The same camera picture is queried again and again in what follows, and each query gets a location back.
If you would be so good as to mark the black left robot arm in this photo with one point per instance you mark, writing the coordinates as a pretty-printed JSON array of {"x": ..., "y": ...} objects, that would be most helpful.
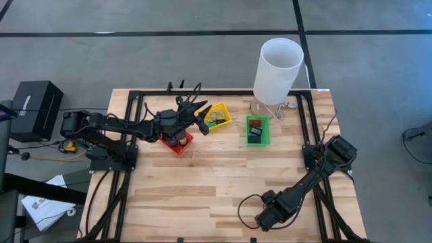
[{"x": 118, "y": 123}]

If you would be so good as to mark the silver wristwatch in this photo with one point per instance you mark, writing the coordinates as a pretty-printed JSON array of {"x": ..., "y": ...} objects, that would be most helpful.
[{"x": 218, "y": 113}]

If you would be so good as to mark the white cylindrical lamp shade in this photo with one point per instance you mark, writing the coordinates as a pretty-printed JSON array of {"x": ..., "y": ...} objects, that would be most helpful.
[{"x": 270, "y": 87}]

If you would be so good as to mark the small black box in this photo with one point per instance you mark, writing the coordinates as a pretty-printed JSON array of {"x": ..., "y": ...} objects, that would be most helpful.
[{"x": 254, "y": 139}]

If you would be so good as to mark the black metal beam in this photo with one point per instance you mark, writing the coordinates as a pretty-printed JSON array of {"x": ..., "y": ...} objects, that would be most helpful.
[{"x": 44, "y": 190}]

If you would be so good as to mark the white printed paper sheet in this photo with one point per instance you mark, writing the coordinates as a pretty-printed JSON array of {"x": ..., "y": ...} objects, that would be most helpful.
[{"x": 44, "y": 209}]

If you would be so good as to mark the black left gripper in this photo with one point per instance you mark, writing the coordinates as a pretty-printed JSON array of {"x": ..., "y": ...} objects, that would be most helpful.
[{"x": 172, "y": 121}]

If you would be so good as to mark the yellow sand hourglass black caps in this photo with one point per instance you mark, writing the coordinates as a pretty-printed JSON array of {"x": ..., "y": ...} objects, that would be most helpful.
[{"x": 182, "y": 140}]

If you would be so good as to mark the black wristwatch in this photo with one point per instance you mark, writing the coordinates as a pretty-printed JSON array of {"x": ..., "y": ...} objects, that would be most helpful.
[{"x": 221, "y": 121}]

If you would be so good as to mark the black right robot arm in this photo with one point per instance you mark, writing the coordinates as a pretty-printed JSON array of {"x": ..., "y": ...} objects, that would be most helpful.
[{"x": 303, "y": 185}]

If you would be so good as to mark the yellow plastic basket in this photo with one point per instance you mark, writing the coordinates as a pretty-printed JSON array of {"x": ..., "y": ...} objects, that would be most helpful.
[{"x": 221, "y": 106}]

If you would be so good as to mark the red plastic basket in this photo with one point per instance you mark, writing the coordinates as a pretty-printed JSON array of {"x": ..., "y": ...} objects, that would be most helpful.
[{"x": 180, "y": 150}]

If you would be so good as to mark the black cardboard box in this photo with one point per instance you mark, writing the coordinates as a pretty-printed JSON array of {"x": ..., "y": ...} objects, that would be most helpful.
[{"x": 37, "y": 108}]

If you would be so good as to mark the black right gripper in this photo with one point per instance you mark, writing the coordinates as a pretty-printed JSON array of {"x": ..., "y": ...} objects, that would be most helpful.
[{"x": 270, "y": 216}]

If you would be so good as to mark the wooden lamp base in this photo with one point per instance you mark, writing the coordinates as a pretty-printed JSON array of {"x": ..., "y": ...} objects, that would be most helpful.
[{"x": 258, "y": 109}]

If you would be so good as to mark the green plastic basket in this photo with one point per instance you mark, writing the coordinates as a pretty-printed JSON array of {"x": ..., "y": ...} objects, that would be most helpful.
[{"x": 266, "y": 138}]

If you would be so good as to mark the small black digital clock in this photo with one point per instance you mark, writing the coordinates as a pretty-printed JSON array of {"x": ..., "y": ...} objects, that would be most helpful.
[{"x": 256, "y": 131}]

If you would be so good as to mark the white label sticker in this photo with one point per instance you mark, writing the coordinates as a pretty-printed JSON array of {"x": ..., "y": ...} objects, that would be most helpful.
[{"x": 323, "y": 90}]

